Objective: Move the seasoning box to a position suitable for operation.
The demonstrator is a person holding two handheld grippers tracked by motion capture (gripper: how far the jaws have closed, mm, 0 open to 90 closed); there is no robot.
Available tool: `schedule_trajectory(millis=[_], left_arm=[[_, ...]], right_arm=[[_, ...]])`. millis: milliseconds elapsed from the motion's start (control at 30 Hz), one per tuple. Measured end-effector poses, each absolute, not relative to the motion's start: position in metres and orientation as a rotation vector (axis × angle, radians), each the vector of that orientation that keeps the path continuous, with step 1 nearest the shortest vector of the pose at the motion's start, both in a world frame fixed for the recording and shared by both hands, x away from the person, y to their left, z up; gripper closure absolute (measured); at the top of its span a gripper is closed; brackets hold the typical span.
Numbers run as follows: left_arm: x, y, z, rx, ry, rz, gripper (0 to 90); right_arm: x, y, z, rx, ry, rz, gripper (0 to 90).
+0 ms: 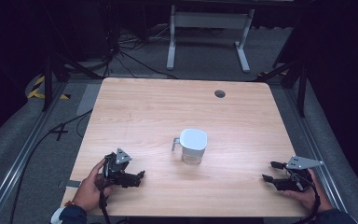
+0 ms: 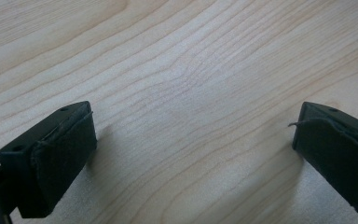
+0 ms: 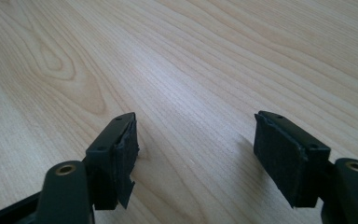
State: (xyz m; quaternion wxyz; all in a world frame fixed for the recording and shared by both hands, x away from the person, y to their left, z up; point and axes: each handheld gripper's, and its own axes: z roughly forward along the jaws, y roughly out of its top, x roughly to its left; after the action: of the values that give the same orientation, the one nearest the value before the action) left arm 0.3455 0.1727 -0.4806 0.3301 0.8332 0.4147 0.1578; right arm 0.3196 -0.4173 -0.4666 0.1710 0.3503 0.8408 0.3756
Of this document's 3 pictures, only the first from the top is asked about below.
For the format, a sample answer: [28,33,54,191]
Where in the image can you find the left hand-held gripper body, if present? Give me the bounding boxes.
[102,147,138,189]

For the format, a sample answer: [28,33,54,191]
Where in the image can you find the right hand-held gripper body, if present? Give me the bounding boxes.
[274,155,324,192]

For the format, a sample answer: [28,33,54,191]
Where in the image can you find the clear pitcher with white lid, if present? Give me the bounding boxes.
[171,128,209,166]

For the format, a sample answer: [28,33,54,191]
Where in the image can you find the person's right hand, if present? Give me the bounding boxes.
[282,168,334,214]

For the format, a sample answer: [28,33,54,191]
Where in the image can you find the person's left hand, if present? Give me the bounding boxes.
[72,158,115,213]

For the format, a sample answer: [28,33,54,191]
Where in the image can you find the small grey tape strip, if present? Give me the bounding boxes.
[57,179,82,189]

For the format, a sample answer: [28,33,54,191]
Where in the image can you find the grey floor tape patch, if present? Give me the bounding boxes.
[75,82,103,118]

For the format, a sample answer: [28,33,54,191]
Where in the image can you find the black tripod stand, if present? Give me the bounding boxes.
[41,50,104,113]
[255,57,310,119]

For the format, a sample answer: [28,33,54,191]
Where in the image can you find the yellow and black floor tape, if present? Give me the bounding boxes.
[26,75,72,101]

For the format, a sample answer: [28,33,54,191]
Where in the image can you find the right hand-held gripper cable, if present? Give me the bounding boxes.
[290,172,322,224]

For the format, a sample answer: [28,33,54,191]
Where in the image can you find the hand-held gripper cable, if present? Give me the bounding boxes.
[98,155,112,224]
[290,172,322,224]

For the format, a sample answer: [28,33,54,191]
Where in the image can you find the left hand-held gripper cable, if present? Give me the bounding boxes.
[98,155,112,224]

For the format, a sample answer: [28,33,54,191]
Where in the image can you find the metal floor rail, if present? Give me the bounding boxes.
[0,81,68,224]
[282,86,349,214]

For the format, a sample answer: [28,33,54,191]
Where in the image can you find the black floor cable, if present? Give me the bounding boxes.
[8,108,93,224]

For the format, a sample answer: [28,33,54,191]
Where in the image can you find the bundle of black cables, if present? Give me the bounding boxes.
[103,26,180,80]

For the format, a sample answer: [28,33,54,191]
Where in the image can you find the white metal desk frame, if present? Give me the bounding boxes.
[166,4,256,75]

